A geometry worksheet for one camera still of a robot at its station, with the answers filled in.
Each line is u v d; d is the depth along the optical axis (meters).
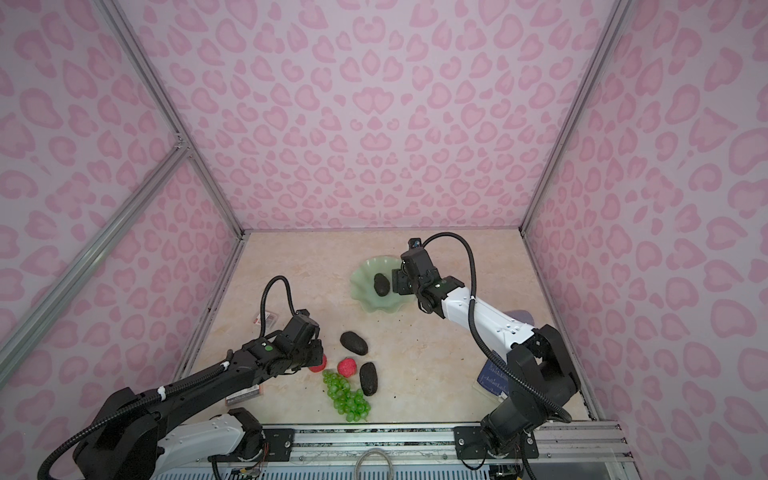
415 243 0.76
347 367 0.82
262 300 0.65
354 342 0.88
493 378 0.82
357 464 0.70
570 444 0.73
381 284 1.01
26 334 0.52
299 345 0.66
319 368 0.84
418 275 0.65
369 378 0.80
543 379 0.43
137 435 0.40
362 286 1.00
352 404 0.75
